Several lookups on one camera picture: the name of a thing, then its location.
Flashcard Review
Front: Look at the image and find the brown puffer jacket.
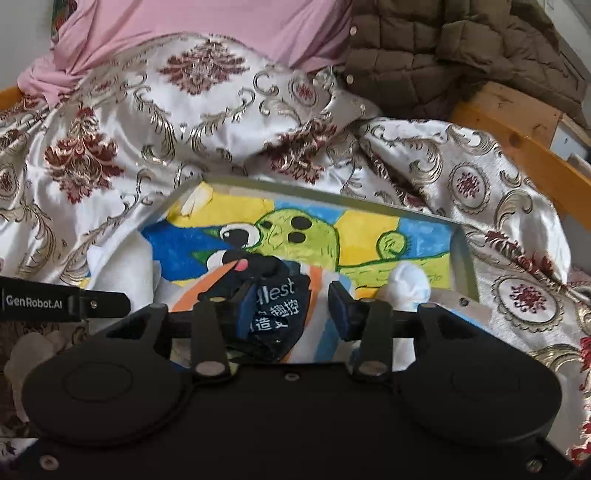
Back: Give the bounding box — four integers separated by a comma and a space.
344, 0, 588, 131

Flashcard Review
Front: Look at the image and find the white tissue packet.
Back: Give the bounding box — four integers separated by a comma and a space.
379, 263, 433, 311

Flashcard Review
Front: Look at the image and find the black printed cloth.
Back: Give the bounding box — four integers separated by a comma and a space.
222, 272, 311, 361

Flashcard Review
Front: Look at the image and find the white box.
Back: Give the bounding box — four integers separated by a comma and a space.
549, 114, 591, 164

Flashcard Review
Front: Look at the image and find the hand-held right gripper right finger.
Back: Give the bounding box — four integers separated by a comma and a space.
327, 280, 486, 382

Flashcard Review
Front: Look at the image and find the pink sheet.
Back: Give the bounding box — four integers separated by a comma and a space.
18, 0, 357, 94

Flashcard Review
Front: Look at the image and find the white cloth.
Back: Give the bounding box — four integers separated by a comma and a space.
85, 231, 163, 302

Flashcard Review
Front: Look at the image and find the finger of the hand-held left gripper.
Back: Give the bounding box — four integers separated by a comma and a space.
79, 290, 131, 320

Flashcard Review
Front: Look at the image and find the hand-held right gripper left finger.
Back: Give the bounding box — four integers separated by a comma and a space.
104, 281, 260, 382

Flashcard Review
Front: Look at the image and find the black cloth with pink patch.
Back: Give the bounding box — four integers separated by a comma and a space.
198, 251, 288, 298

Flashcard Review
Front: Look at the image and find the painted metal tray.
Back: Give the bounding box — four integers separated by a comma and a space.
139, 178, 491, 366

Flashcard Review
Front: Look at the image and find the floral satin blanket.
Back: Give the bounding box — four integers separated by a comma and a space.
0, 32, 591, 468

